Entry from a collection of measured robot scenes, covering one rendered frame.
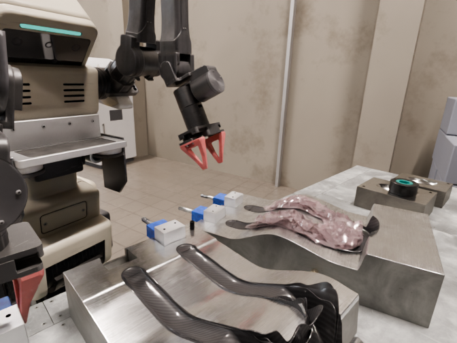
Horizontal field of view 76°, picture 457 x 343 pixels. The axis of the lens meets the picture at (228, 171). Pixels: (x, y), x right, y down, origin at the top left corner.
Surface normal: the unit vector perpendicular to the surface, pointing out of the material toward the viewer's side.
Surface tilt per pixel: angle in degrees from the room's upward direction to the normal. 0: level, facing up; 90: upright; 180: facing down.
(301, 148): 90
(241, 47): 90
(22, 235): 1
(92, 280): 0
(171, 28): 82
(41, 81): 98
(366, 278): 90
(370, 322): 0
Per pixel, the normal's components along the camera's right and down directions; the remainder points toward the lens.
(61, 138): 0.84, 0.19
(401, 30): -0.54, 0.24
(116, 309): 0.07, -0.93
